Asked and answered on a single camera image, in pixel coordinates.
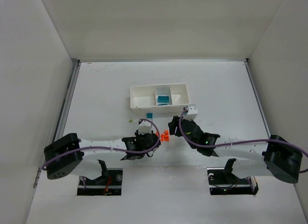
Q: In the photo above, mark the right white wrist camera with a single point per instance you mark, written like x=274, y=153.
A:
x=191, y=112

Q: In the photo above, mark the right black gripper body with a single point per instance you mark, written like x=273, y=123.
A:
x=177, y=127

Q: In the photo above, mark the long teal lego brick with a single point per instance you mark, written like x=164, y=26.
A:
x=163, y=99

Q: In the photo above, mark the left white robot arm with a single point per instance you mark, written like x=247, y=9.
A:
x=85, y=158

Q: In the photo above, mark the white three-compartment container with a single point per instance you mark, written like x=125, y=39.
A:
x=145, y=97

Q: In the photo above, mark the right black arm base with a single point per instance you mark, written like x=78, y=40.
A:
x=222, y=182

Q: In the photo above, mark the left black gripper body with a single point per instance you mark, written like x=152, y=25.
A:
x=149, y=139

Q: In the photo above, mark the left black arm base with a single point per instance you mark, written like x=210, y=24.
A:
x=109, y=183

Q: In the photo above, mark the square teal lego brick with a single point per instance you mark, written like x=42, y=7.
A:
x=149, y=115

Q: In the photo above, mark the orange studded lego brick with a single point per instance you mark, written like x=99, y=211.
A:
x=166, y=137

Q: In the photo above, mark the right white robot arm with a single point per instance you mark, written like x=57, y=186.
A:
x=264, y=157

